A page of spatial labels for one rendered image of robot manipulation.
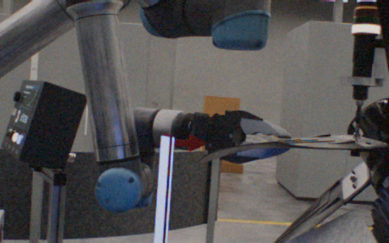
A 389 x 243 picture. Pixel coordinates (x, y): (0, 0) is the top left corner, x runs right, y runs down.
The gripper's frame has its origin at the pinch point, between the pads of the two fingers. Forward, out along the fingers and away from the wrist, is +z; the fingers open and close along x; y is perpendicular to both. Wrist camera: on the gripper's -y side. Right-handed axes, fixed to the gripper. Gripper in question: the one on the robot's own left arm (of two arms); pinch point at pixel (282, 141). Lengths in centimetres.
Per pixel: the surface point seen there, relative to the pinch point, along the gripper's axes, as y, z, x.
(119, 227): 134, -112, 45
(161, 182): -23.8, -9.5, 8.0
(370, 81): -0.3, 13.5, -11.2
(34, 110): 6, -59, -1
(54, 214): 8, -52, 21
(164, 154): -24.2, -9.4, 4.1
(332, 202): 10.8, 7.6, 9.7
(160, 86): 350, -219, -48
